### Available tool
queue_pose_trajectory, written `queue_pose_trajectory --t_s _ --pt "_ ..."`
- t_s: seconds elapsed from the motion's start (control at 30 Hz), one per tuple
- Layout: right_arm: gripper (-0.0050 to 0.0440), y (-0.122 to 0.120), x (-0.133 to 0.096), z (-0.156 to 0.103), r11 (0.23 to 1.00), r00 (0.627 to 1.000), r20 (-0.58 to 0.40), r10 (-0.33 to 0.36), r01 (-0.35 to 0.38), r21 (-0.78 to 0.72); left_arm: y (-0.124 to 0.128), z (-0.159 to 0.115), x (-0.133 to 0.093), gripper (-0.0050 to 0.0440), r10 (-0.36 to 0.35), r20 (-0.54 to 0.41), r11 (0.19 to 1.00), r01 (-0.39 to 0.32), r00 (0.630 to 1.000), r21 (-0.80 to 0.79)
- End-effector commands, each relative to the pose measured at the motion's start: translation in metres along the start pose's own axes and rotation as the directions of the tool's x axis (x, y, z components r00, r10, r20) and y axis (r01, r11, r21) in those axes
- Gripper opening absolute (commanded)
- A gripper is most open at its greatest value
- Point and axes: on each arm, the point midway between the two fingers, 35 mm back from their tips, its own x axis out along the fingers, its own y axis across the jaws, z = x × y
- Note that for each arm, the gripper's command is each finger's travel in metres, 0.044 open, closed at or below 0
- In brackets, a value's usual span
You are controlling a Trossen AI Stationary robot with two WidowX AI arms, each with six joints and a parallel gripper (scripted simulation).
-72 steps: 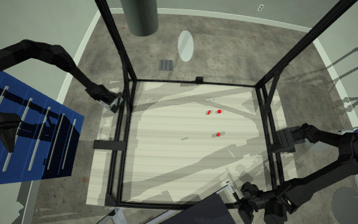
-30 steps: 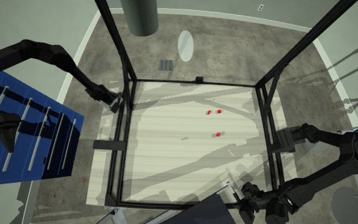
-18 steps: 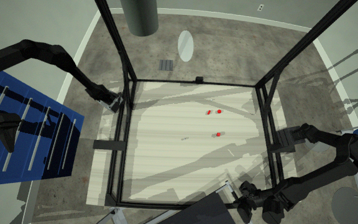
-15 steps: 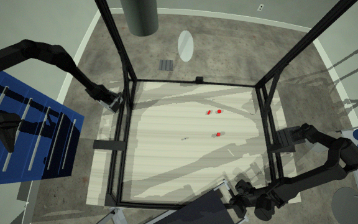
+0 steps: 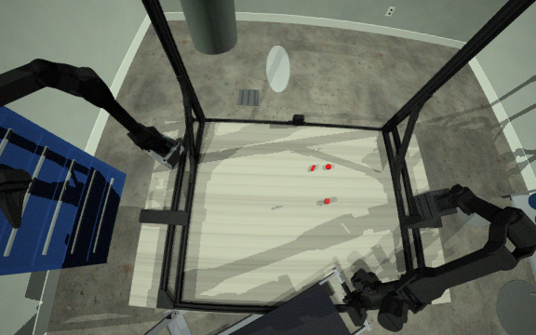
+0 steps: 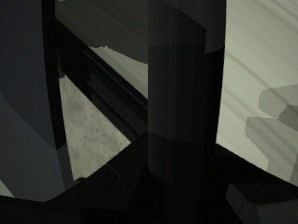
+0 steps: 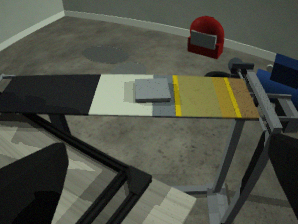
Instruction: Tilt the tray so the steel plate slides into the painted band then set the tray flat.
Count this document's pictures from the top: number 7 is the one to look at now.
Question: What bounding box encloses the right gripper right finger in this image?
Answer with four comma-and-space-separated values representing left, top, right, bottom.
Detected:
268, 133, 298, 220

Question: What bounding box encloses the grey plate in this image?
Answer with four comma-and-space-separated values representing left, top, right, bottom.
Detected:
135, 78, 171, 103

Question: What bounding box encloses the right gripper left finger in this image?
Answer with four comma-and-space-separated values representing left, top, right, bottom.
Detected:
0, 143, 69, 224

